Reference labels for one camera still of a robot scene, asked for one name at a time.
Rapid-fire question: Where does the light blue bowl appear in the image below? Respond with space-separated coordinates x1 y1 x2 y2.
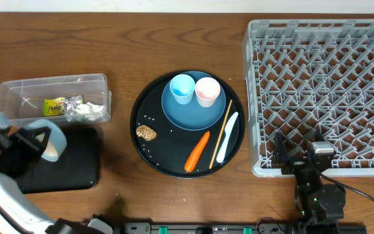
25 119 67 162

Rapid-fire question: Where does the white tissue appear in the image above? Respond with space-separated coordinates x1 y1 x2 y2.
75 102 104 121

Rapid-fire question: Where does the light blue cup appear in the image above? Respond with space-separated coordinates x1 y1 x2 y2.
169 74 195 105

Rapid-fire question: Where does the black rectangular tray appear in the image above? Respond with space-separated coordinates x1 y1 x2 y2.
16 127 101 194

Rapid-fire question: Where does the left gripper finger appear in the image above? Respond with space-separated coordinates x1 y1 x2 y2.
21 133 51 161
13 127 51 143

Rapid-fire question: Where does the brown patterned cookie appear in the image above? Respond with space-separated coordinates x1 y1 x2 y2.
136 125 157 141

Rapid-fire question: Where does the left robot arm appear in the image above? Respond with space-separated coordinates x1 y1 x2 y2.
0 125 114 233

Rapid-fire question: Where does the clear plastic bin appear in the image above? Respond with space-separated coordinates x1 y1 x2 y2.
0 73 112 127

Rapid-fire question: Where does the white plastic knife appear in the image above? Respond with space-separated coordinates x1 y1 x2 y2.
216 112 238 164

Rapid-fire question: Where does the wooden chopstick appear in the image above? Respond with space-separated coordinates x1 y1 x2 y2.
208 99 233 169

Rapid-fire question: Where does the round black serving tray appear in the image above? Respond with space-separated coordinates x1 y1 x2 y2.
130 71 246 178

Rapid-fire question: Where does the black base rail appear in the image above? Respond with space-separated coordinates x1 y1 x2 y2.
86 214 368 234

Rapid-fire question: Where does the yellow foil snack wrapper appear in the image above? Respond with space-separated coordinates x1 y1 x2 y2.
43 96 83 116

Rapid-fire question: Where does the orange carrot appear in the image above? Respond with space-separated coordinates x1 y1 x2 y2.
184 131 210 172

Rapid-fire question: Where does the pink cup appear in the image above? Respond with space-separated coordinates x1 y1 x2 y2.
195 77 221 107

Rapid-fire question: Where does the grey plastic dishwasher rack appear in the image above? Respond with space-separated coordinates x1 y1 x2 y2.
242 19 374 177

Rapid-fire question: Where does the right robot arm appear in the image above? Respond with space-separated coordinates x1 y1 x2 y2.
273 133 346 233

